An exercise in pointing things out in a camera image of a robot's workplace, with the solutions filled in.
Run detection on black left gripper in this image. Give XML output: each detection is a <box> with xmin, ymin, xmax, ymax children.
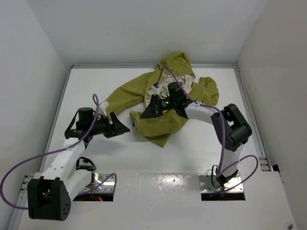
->
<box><xmin>88</xmin><ymin>111</ymin><xmax>129</xmax><ymax>138</ymax></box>

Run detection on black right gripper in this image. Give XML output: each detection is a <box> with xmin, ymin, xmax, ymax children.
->
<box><xmin>141</xmin><ymin>94</ymin><xmax>177</xmax><ymax>119</ymax></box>

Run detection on olive green hooded jacket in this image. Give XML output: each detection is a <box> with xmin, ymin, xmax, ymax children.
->
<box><xmin>106</xmin><ymin>51</ymin><xmax>219</xmax><ymax>147</ymax></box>

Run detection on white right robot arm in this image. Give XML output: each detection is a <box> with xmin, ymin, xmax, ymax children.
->
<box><xmin>141</xmin><ymin>82</ymin><xmax>252</xmax><ymax>188</ymax></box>

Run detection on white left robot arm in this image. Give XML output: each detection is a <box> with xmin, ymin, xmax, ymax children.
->
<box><xmin>27</xmin><ymin>107</ymin><xmax>130</xmax><ymax>221</ymax></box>

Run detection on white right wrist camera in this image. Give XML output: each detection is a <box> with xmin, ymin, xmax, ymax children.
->
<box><xmin>152</xmin><ymin>82</ymin><xmax>159</xmax><ymax>92</ymax></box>

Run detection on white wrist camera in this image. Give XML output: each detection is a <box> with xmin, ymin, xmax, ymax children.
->
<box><xmin>100</xmin><ymin>101</ymin><xmax>109</xmax><ymax>117</ymax></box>
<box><xmin>152</xmin><ymin>82</ymin><xmax>159</xmax><ymax>92</ymax></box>

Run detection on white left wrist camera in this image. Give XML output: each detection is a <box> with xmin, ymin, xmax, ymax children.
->
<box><xmin>100</xmin><ymin>101</ymin><xmax>109</xmax><ymax>117</ymax></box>

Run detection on aluminium table frame rail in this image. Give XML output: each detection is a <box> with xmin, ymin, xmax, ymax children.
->
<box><xmin>71</xmin><ymin>63</ymin><xmax>239</xmax><ymax>69</ymax></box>

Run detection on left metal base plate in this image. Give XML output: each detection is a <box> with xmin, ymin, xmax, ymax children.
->
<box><xmin>74</xmin><ymin>172</ymin><xmax>117</xmax><ymax>202</ymax></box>

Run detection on metal base plate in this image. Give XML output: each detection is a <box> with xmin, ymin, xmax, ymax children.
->
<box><xmin>74</xmin><ymin>172</ymin><xmax>117</xmax><ymax>202</ymax></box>
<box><xmin>199</xmin><ymin>173</ymin><xmax>246</xmax><ymax>201</ymax></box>

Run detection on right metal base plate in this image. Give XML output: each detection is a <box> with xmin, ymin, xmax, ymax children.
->
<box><xmin>199</xmin><ymin>173</ymin><xmax>246</xmax><ymax>201</ymax></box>

